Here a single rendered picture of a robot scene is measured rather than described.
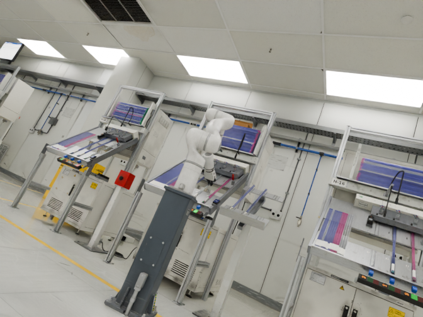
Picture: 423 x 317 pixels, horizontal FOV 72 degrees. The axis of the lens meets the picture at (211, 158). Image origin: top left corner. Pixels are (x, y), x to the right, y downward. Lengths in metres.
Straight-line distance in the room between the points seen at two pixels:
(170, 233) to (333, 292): 1.27
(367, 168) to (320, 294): 1.07
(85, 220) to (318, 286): 2.34
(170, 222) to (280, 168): 2.87
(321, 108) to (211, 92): 1.92
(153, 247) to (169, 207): 0.24
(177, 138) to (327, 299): 3.64
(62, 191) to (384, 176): 3.27
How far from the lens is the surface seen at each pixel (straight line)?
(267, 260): 4.14
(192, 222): 2.70
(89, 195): 3.46
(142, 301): 1.77
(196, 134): 1.83
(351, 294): 2.42
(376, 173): 2.72
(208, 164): 2.47
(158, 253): 1.73
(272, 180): 4.33
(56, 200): 3.79
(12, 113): 6.40
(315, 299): 2.42
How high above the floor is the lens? 0.55
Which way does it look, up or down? 13 degrees up
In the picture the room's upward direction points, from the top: 23 degrees clockwise
